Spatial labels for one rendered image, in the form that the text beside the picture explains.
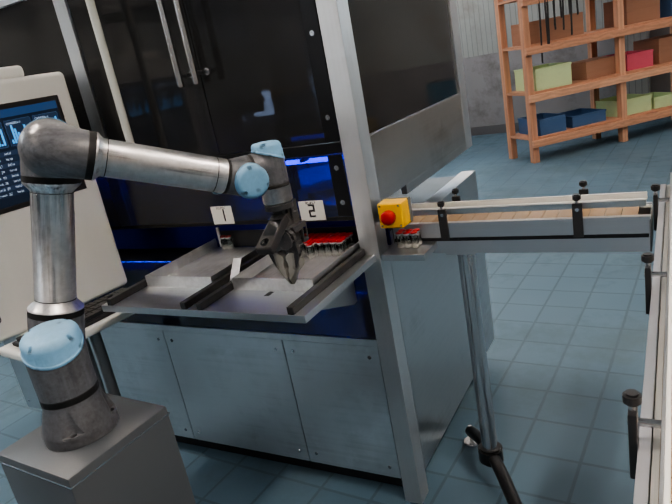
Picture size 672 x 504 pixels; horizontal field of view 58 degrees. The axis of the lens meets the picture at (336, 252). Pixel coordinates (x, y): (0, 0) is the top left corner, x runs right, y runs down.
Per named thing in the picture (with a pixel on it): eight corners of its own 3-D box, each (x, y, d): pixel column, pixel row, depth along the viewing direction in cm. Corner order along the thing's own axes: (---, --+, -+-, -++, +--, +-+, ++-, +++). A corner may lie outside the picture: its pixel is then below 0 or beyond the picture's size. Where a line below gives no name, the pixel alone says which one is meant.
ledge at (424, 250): (400, 244, 183) (399, 238, 183) (441, 243, 177) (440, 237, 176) (382, 261, 172) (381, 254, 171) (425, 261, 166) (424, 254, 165)
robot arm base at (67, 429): (74, 457, 117) (57, 414, 114) (30, 443, 126) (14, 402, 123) (134, 414, 129) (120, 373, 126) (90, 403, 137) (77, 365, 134)
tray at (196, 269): (217, 247, 211) (214, 238, 210) (278, 246, 198) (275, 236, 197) (147, 286, 183) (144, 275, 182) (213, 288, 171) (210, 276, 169)
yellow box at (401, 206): (390, 221, 174) (386, 196, 172) (413, 220, 170) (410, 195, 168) (379, 229, 168) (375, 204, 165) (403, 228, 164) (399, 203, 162)
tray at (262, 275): (296, 247, 194) (294, 237, 193) (369, 246, 181) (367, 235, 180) (234, 289, 166) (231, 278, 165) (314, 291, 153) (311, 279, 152)
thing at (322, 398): (170, 330, 382) (131, 196, 355) (496, 355, 280) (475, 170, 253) (33, 422, 300) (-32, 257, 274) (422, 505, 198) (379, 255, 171)
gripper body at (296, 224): (310, 241, 156) (301, 196, 152) (293, 253, 149) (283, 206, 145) (286, 242, 160) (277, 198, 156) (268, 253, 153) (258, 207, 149)
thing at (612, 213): (393, 255, 180) (385, 205, 176) (412, 238, 193) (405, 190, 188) (651, 254, 146) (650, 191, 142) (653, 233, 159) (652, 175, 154)
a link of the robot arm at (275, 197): (279, 189, 144) (252, 191, 148) (283, 207, 145) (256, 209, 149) (295, 181, 150) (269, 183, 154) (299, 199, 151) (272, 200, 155)
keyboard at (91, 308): (125, 292, 207) (123, 285, 207) (150, 295, 199) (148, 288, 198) (12, 346, 177) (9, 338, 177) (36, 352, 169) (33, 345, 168)
